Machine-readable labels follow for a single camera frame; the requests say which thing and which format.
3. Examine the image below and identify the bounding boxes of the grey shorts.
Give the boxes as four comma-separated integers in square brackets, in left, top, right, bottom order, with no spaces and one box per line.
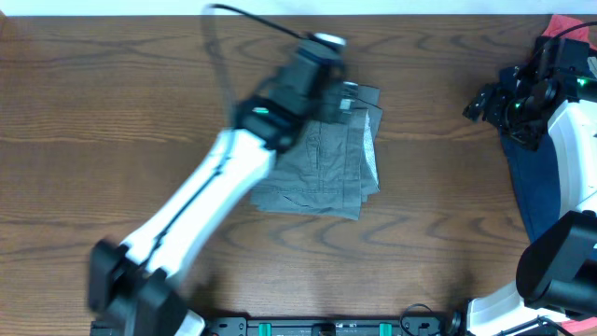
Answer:
[250,82,383,220]

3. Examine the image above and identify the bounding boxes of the red cloth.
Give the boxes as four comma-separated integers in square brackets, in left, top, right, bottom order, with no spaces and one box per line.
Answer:
[542,14,596,50]

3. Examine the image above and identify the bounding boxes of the navy blue garment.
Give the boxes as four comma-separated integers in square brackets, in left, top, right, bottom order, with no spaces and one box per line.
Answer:
[496,64,597,262]

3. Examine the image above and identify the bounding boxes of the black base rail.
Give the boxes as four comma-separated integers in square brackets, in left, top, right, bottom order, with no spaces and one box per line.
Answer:
[202,315,456,336]

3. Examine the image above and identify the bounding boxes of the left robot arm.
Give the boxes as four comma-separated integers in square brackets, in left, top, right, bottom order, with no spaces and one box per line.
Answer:
[88,33,346,336]

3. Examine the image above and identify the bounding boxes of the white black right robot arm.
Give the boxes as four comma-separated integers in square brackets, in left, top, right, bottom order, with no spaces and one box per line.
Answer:
[462,36,596,335]

